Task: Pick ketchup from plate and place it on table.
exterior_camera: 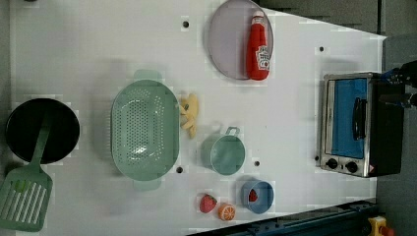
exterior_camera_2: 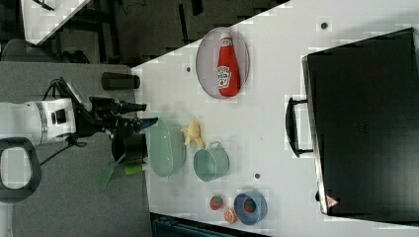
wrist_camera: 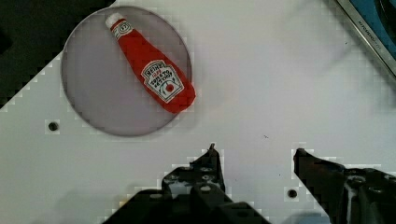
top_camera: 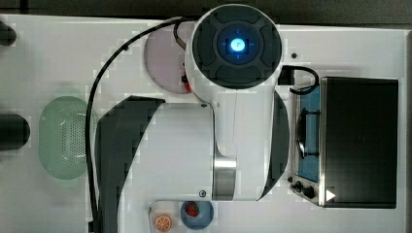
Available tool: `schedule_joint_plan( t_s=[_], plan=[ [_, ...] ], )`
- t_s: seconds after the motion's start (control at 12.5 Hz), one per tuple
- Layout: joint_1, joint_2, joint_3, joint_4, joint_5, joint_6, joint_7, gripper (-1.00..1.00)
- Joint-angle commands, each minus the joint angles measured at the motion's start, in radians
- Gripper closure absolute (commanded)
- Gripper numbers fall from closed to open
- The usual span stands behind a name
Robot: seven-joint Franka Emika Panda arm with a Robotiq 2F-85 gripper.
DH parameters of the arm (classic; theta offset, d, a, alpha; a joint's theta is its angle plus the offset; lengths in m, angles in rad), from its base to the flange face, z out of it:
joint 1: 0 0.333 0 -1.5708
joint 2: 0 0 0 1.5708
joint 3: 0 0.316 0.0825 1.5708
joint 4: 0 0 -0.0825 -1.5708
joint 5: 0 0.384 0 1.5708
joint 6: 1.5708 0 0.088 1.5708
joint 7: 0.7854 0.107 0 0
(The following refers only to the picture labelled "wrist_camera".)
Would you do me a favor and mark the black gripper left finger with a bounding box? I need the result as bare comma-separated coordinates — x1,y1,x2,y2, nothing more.
103,145,270,224

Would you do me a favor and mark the grey round plate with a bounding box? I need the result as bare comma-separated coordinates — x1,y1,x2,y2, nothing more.
61,6,192,137

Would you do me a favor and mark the red plush ketchup bottle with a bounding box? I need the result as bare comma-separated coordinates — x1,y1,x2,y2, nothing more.
106,13,196,114

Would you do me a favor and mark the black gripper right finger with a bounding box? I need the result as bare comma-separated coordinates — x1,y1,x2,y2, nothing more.
293,148,396,224

